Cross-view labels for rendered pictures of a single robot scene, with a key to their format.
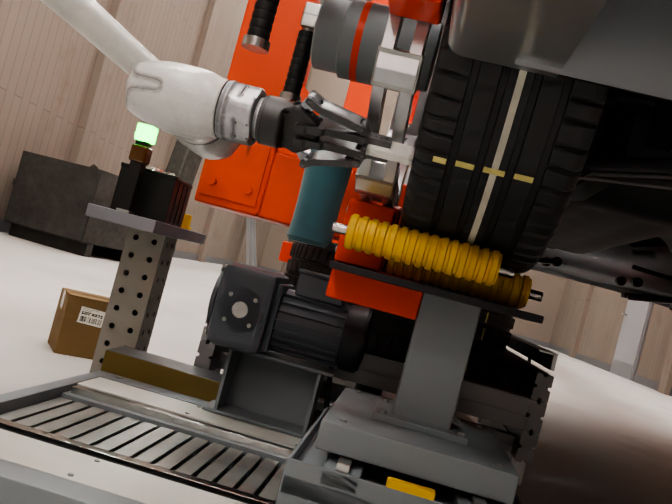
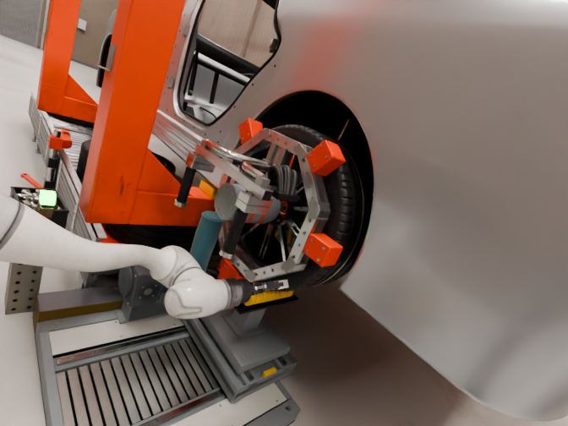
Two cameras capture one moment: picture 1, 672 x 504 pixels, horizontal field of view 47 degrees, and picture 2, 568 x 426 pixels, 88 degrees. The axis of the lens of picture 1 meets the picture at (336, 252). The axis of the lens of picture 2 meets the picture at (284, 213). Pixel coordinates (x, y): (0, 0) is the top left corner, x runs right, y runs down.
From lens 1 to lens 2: 1.27 m
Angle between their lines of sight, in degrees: 57
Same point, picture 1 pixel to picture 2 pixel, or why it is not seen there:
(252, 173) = (124, 204)
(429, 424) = (253, 329)
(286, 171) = (144, 200)
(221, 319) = (139, 298)
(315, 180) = (204, 251)
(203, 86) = (221, 301)
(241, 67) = (111, 144)
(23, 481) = not seen: outside the picture
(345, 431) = (248, 364)
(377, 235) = (259, 299)
